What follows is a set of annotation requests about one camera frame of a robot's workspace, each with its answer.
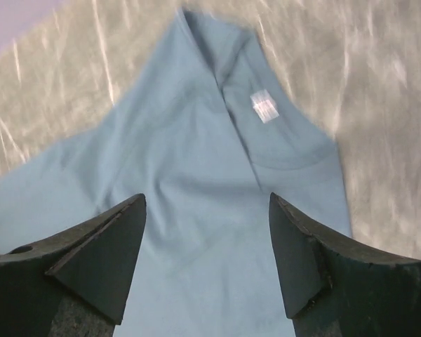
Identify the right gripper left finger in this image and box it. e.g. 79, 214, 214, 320
0, 194, 147, 336

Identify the slate blue polo shirt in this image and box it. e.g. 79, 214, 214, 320
0, 9, 352, 336

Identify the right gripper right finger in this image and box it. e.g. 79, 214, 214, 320
269, 194, 421, 336

